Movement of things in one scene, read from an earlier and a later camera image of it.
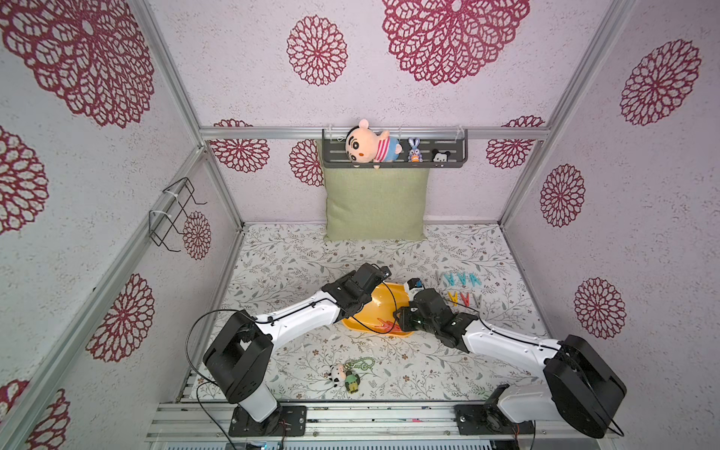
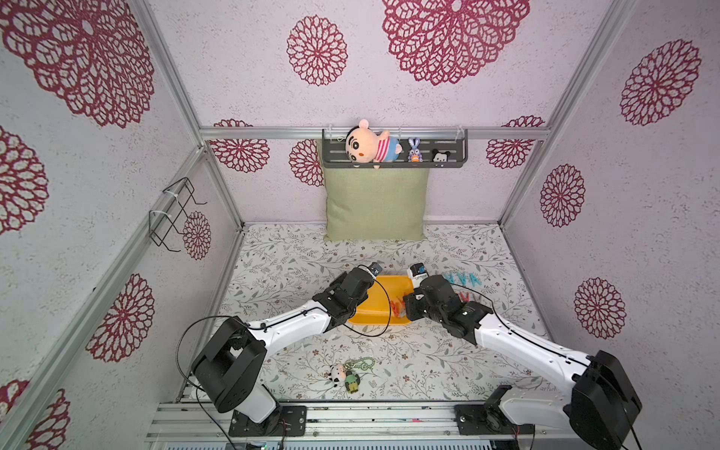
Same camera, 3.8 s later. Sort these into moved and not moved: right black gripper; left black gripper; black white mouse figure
Moved: right black gripper
Not moved: black white mouse figure; left black gripper
